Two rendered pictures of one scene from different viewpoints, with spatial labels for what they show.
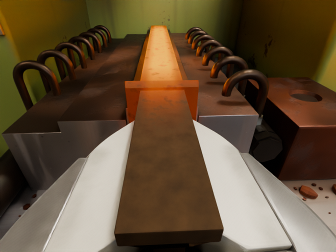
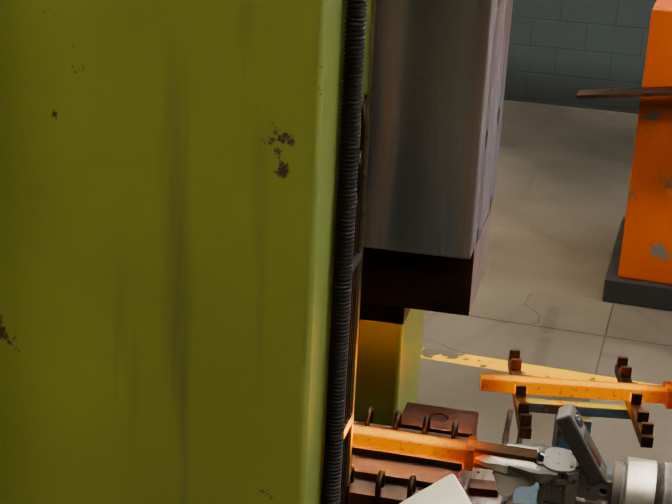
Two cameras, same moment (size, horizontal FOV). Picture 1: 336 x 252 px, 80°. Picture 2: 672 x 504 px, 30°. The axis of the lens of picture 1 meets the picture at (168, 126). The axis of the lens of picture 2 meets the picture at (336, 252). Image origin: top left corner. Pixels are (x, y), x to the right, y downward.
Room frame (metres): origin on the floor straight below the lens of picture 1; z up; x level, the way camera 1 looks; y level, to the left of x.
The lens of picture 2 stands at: (-0.09, 1.66, 1.87)
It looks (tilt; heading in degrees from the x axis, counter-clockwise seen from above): 19 degrees down; 285
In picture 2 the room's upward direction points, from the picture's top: 3 degrees clockwise
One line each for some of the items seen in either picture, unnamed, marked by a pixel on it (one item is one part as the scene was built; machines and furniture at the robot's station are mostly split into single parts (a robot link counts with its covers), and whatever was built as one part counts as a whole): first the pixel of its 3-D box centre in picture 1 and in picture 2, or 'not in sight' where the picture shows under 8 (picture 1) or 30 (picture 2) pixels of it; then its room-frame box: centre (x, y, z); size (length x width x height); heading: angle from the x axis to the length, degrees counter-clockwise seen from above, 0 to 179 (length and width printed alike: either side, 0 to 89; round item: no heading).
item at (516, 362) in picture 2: not in sight; (569, 362); (0.03, -0.60, 0.91); 0.23 x 0.06 x 0.02; 12
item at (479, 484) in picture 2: not in sight; (483, 487); (0.11, -0.05, 0.92); 0.04 x 0.03 x 0.01; 9
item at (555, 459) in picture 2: not in sight; (578, 484); (-0.04, 0.00, 0.98); 0.12 x 0.08 x 0.09; 3
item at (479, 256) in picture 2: not in sight; (333, 242); (0.34, 0.04, 1.32); 0.42 x 0.20 x 0.10; 3
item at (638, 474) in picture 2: not in sight; (635, 488); (-0.12, -0.01, 0.99); 0.10 x 0.05 x 0.09; 93
